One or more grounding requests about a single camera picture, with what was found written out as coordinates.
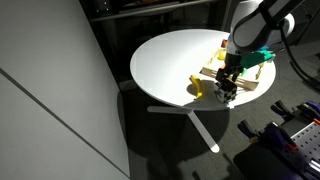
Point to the orange plush toy with number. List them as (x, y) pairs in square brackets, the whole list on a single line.
[(225, 43)]

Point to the black white checkered plush cube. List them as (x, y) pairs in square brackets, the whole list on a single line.
[(226, 93)]

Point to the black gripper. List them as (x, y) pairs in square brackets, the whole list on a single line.
[(232, 61)]

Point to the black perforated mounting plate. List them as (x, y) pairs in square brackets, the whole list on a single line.
[(308, 140)]

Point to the green cube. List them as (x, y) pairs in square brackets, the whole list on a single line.
[(258, 58)]

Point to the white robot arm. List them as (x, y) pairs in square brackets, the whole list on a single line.
[(250, 26)]

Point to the yellow banana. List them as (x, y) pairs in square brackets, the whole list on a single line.
[(199, 87)]

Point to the dark background shelf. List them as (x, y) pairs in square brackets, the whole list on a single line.
[(150, 9)]

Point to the shallow wooden box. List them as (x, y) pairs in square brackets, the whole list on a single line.
[(248, 85)]

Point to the blue clamp with orange tip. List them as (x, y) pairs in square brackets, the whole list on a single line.
[(281, 135)]

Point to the yellow ball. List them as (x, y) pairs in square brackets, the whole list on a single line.
[(221, 55)]

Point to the white table base leg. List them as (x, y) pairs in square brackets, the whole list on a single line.
[(196, 125)]

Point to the black spring clamp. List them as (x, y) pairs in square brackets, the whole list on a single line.
[(281, 108), (250, 130)]

